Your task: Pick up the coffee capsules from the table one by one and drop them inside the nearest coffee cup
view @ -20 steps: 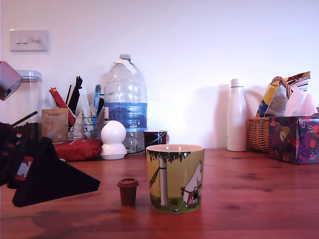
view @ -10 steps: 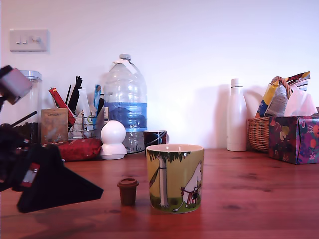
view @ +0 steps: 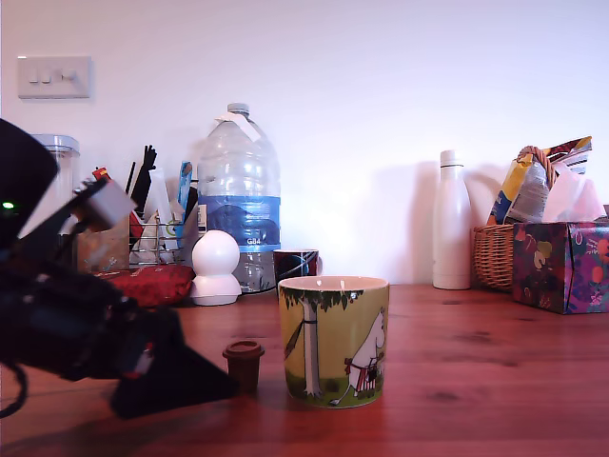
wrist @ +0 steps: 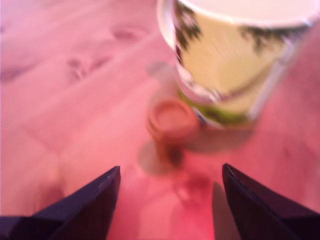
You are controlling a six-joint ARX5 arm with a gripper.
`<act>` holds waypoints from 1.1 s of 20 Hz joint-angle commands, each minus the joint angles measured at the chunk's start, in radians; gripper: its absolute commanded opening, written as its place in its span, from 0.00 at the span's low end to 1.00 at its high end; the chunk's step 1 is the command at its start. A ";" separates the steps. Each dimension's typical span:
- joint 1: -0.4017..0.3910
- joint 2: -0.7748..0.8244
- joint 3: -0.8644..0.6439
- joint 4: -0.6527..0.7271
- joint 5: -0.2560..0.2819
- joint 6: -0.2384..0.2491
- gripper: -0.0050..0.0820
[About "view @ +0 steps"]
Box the red patterned food packet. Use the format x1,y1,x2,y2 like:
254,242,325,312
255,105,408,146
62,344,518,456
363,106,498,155
92,265,195,308

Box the brown kraft paper box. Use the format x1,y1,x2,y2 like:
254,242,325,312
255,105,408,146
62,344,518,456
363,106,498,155
75,216,132,275

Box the cartoon print ceramic mug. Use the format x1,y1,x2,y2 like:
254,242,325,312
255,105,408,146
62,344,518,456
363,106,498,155
277,274,390,409

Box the dark space print mug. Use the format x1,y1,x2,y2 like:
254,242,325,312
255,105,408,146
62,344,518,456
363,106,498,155
272,248,324,292

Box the black sachet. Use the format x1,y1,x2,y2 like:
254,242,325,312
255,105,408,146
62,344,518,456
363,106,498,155
184,186,199,225

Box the white paper packet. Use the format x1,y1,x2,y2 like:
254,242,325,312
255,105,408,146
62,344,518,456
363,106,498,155
142,169,185,248

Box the blue sachet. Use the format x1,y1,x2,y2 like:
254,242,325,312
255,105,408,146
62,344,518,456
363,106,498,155
177,160,195,223

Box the large clear water bottle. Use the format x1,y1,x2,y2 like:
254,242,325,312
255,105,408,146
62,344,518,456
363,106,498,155
196,102,282,294

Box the thin black stick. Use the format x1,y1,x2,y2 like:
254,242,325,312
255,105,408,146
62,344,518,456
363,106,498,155
123,161,138,201

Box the black slotted utensil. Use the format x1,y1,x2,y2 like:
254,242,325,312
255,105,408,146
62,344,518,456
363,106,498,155
135,145,159,215

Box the clear jar with lid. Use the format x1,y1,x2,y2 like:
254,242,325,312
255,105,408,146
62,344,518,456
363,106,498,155
29,134,82,237

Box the white metal bottle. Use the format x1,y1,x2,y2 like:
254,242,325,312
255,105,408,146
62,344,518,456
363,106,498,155
431,149,473,290

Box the wicker basket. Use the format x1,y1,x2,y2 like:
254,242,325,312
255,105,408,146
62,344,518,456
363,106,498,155
471,145,559,292

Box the yellow and silver snack bag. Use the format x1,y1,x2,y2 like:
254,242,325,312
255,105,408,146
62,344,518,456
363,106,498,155
485,154,553,226

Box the floral tissue box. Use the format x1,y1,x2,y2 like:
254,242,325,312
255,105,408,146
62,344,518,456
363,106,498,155
512,219,609,315

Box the white tissue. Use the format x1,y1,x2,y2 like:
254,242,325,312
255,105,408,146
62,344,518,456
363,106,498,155
541,164,608,224

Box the colourful foil snack bag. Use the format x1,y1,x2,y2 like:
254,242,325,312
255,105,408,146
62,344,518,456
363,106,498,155
544,136,594,177

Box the small white round camera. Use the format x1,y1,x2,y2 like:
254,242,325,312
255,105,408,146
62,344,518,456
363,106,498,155
189,229,243,307

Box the wire kitchen rack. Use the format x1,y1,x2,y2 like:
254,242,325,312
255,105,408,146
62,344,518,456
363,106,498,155
128,209,199,268

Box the black looping cable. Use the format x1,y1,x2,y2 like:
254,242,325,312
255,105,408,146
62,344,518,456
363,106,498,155
0,364,29,420

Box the white light switch plate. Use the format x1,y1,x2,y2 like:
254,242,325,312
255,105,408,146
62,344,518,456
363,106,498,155
17,55,92,100

